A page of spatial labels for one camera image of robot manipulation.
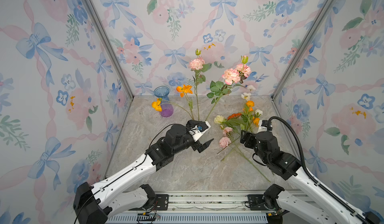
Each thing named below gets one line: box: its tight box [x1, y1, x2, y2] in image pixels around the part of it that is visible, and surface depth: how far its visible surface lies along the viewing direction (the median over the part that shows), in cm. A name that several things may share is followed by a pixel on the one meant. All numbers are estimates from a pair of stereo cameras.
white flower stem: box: [241, 84, 256, 101], surface depth 108 cm
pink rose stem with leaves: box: [205, 55, 252, 121], surface depth 65 cm
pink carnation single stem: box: [188, 48, 212, 121], surface depth 78 cm
